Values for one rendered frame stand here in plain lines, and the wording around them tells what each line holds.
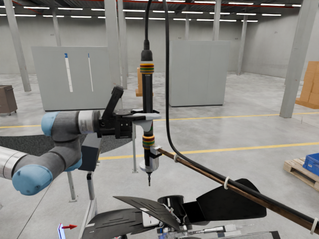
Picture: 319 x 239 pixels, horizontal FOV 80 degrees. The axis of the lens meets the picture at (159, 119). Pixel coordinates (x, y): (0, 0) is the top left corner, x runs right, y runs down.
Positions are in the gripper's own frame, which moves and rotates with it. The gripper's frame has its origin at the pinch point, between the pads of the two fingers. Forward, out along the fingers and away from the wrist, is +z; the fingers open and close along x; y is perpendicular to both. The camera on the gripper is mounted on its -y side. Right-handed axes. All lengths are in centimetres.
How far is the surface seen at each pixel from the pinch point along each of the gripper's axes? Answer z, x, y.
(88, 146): -38, -57, 39
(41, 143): -115, -156, 78
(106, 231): -20.0, 4.1, 44.6
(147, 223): -4.3, 2.8, 44.4
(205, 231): 20, 3, 52
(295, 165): 242, -170, 150
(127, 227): -12.2, 3.8, 44.4
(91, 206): -38, -45, 77
